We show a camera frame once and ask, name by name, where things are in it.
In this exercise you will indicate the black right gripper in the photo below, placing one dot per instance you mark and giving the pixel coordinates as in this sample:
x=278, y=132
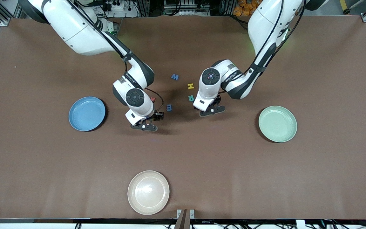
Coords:
x=156, y=116

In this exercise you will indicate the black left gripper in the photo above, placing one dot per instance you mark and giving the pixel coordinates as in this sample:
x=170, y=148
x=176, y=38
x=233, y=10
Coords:
x=216, y=101

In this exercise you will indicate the teal capital R letter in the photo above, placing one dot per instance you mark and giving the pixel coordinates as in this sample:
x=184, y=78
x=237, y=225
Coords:
x=192, y=98

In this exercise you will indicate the yellow capital H letter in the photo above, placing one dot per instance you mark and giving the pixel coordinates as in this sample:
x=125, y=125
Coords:
x=190, y=86

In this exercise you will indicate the blue capital W letter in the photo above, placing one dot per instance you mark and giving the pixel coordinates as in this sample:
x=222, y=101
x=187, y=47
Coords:
x=174, y=77

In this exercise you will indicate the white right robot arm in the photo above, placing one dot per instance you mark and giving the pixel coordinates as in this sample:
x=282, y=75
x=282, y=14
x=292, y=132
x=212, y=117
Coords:
x=75, y=28

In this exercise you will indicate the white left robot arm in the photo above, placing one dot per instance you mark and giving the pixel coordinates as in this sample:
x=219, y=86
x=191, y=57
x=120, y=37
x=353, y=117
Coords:
x=265, y=28

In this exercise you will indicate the blue lowercase m letter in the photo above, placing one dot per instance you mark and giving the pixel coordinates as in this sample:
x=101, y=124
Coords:
x=171, y=108

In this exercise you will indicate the blue plate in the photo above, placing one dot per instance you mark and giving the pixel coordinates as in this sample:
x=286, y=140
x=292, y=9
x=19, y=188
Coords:
x=86, y=114

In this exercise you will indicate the beige plate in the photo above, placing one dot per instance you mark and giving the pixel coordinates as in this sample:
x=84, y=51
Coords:
x=148, y=192

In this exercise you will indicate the pale green plate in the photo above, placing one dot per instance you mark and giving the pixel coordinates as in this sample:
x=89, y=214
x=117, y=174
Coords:
x=277, y=124

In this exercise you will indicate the orange packaged goods pile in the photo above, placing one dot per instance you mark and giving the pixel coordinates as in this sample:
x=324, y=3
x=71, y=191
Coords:
x=243, y=9

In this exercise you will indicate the grey equipment rack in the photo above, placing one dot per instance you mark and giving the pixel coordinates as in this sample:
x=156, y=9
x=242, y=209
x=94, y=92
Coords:
x=186, y=6

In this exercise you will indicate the white power strip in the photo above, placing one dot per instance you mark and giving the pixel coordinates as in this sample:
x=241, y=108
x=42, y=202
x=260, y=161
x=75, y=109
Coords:
x=122, y=14

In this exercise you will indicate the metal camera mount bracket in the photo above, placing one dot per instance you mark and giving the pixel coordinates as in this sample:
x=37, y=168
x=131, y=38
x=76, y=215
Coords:
x=183, y=219

